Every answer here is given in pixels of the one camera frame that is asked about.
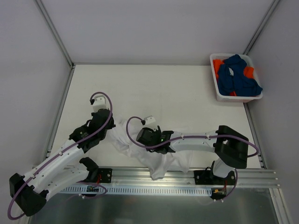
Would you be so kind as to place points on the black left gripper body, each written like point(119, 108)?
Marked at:
point(108, 122)

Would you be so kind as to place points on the aluminium frame post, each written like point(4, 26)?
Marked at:
point(47, 18)
point(265, 19)

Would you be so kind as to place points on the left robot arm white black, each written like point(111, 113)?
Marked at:
point(31, 191)

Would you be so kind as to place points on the aluminium mounting rail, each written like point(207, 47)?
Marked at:
point(60, 178)

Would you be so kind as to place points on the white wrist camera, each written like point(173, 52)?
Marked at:
point(149, 122)
point(98, 103)

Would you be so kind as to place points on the white t shirt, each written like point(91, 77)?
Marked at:
point(158, 164)

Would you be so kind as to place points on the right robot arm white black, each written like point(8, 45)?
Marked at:
point(230, 146)

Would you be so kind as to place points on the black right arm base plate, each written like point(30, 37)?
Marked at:
point(206, 177)

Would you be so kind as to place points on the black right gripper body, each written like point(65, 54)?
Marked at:
point(143, 136)

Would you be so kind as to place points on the aluminium frame post right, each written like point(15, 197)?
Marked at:
point(265, 19)

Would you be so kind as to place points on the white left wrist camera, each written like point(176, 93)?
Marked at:
point(98, 103)

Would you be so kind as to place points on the white slotted cable duct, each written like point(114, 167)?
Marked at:
point(138, 190)

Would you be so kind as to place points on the aluminium frame post left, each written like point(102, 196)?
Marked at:
point(47, 18)

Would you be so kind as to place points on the blue t shirt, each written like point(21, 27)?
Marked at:
point(231, 78)

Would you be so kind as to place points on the orange t shirt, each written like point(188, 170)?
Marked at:
point(248, 72)

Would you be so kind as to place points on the white plastic laundry basket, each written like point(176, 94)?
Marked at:
point(219, 97)

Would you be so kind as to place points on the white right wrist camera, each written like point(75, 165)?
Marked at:
point(149, 122)

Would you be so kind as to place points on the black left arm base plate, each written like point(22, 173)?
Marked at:
point(103, 175)

